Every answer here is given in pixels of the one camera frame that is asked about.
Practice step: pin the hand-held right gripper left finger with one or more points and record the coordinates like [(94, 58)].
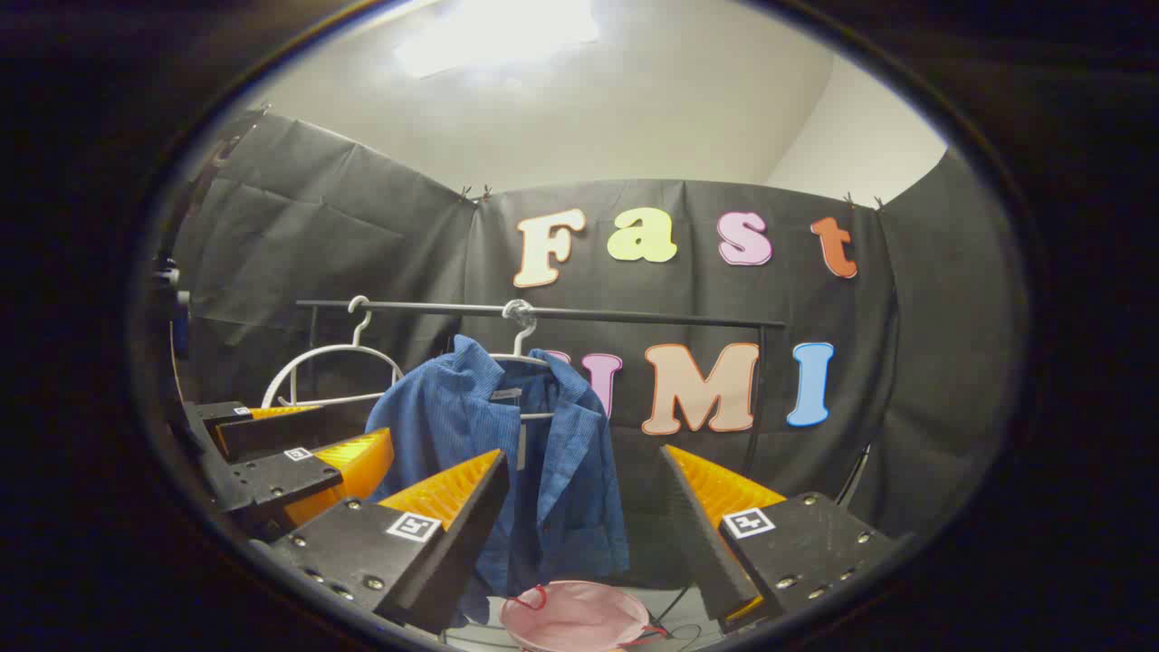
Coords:
[(471, 534)]

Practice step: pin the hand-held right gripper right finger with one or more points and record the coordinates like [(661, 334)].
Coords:
[(702, 543)]

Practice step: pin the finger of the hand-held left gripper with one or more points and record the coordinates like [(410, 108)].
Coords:
[(299, 433), (281, 480)]

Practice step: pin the pink laundry hamper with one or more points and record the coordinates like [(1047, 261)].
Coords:
[(570, 616)]

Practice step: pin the white hanger with taped hook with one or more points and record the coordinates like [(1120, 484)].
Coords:
[(519, 313)]

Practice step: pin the white plastic hanger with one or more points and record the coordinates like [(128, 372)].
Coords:
[(335, 347)]

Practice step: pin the black clothes rack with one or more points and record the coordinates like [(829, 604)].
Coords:
[(634, 315)]

